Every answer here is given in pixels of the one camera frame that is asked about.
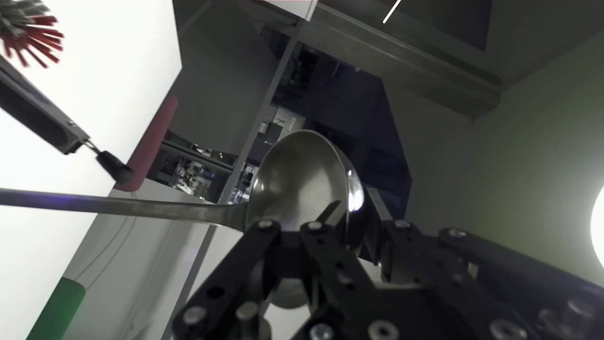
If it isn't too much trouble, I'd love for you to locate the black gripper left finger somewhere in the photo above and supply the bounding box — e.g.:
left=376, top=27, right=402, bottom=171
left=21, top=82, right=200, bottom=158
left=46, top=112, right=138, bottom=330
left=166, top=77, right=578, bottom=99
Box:
left=168, top=197, right=383, bottom=340

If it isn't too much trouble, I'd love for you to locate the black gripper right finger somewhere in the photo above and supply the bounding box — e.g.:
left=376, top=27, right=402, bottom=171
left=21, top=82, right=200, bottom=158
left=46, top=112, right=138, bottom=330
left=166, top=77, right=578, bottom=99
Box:
left=361, top=184, right=604, bottom=340

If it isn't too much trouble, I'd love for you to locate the metal ladle spoon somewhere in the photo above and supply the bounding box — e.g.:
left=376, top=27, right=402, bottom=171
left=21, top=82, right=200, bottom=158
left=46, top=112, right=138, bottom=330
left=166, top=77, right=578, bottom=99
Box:
left=0, top=128, right=366, bottom=252

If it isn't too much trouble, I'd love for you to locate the grey metal handrail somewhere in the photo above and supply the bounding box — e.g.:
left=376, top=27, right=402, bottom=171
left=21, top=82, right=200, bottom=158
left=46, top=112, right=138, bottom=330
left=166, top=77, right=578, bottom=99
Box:
left=159, top=35, right=300, bottom=340

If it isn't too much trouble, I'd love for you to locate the bright round lamp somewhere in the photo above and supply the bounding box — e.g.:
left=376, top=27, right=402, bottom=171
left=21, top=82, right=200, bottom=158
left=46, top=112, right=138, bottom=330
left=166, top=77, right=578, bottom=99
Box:
left=589, top=184, right=604, bottom=269

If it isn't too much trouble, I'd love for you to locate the dark red chair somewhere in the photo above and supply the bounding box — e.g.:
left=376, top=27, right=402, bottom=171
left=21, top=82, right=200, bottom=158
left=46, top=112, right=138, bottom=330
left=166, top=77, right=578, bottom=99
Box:
left=114, top=94, right=180, bottom=192

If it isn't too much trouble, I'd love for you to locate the green chair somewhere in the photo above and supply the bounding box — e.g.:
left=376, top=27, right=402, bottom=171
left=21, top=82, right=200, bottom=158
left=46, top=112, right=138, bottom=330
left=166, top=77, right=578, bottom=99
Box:
left=25, top=277, right=87, bottom=340

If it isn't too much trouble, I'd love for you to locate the long thin dark utensil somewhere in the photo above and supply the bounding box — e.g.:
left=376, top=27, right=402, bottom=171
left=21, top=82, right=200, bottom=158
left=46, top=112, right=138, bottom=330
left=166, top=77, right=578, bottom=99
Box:
left=0, top=54, right=136, bottom=186

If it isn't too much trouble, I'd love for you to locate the bristle dish brush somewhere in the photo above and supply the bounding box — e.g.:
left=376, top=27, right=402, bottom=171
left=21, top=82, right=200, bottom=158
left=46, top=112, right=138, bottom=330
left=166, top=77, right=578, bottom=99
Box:
left=0, top=0, right=66, bottom=69

